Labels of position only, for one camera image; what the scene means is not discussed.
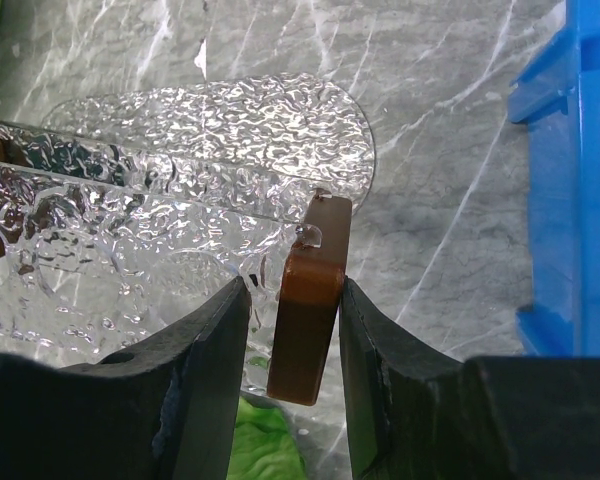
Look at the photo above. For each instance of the blue four-compartment bin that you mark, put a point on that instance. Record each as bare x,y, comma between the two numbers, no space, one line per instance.
557,98

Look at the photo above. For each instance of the clear acrylic tray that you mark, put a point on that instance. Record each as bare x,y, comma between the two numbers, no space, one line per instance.
259,145

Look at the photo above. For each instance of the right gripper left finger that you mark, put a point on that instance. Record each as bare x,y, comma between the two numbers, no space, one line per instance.
163,408

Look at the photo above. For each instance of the green napa cabbage front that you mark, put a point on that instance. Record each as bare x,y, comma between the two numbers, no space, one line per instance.
263,446

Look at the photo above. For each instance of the clear acrylic holder brown ends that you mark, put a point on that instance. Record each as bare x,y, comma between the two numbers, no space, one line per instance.
87,268

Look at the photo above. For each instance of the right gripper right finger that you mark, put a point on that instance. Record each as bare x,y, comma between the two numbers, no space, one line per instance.
415,413

